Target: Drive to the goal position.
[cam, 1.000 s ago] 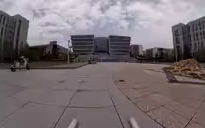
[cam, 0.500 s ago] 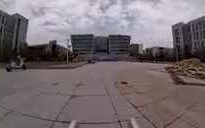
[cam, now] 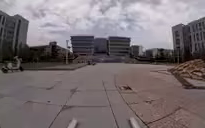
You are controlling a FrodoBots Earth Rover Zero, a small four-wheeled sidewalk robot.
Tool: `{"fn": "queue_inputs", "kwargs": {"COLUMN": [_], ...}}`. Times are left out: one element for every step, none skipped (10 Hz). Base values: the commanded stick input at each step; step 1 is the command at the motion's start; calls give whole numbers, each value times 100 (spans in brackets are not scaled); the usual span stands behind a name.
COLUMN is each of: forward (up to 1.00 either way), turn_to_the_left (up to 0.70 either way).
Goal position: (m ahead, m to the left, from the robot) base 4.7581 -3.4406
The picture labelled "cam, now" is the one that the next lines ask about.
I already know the twin-winged glass building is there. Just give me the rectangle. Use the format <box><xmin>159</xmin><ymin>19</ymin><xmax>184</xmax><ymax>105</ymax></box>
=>
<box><xmin>69</xmin><ymin>35</ymin><xmax>132</xmax><ymax>64</ymax></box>

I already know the robot's own part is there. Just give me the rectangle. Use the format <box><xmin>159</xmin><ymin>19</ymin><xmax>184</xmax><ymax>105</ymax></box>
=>
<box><xmin>67</xmin><ymin>117</ymin><xmax>79</xmax><ymax>128</ymax></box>
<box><xmin>128</xmin><ymin>116</ymin><xmax>142</xmax><ymax>128</ymax></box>

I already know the person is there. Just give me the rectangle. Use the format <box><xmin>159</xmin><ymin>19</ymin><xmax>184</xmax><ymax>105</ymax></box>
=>
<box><xmin>12</xmin><ymin>55</ymin><xmax>23</xmax><ymax>69</ymax></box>

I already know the dark kerb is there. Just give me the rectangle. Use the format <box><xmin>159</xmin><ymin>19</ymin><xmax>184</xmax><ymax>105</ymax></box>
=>
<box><xmin>23</xmin><ymin>63</ymin><xmax>89</xmax><ymax>72</ymax></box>

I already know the reddish raised pavement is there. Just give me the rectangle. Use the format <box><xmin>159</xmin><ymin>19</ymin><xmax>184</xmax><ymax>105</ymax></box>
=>
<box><xmin>0</xmin><ymin>61</ymin><xmax>88</xmax><ymax>72</ymax></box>

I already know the grey paved plaza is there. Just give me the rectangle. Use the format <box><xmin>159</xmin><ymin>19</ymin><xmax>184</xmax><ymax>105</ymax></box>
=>
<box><xmin>0</xmin><ymin>62</ymin><xmax>205</xmax><ymax>128</ymax></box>

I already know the row of trees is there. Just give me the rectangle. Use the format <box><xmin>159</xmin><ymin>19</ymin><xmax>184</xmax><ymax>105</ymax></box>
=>
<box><xmin>0</xmin><ymin>43</ymin><xmax>73</xmax><ymax>64</ymax></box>

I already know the long low building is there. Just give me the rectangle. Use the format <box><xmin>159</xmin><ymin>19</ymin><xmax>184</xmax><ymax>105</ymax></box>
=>
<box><xmin>144</xmin><ymin>47</ymin><xmax>175</xmax><ymax>60</ymax></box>

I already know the tall grey building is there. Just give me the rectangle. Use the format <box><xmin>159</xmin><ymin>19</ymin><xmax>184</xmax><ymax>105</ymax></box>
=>
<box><xmin>171</xmin><ymin>13</ymin><xmax>205</xmax><ymax>63</ymax></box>

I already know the grey raised pavement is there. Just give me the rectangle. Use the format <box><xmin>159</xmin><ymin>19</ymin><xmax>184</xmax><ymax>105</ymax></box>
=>
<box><xmin>149</xmin><ymin>68</ymin><xmax>205</xmax><ymax>91</ymax></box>

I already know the pile of rubble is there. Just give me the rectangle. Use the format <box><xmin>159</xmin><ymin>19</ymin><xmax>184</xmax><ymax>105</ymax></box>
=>
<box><xmin>168</xmin><ymin>58</ymin><xmax>205</xmax><ymax>83</ymax></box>

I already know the large grey building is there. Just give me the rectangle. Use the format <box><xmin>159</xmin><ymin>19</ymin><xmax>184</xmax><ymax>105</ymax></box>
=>
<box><xmin>0</xmin><ymin>4</ymin><xmax>30</xmax><ymax>63</ymax></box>

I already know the pale pole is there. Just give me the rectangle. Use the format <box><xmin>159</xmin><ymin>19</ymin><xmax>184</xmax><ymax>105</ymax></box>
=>
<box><xmin>65</xmin><ymin>39</ymin><xmax>70</xmax><ymax>65</ymax></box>

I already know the white scooter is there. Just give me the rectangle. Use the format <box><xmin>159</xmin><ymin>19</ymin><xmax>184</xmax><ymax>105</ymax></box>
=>
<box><xmin>1</xmin><ymin>59</ymin><xmax>25</xmax><ymax>74</ymax></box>

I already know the small pale building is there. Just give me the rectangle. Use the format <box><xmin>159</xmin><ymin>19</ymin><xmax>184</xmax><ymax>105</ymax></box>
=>
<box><xmin>130</xmin><ymin>44</ymin><xmax>145</xmax><ymax>58</ymax></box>

